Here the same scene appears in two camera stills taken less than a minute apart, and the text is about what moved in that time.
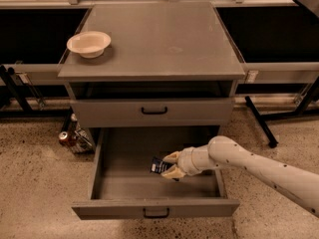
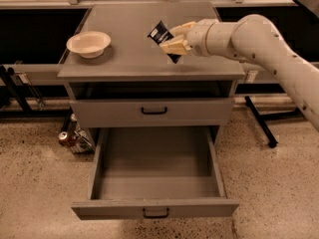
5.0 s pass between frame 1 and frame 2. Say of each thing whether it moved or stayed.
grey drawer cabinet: stayed
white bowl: stayed
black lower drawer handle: stayed
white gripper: moved
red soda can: stayed
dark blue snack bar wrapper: moved
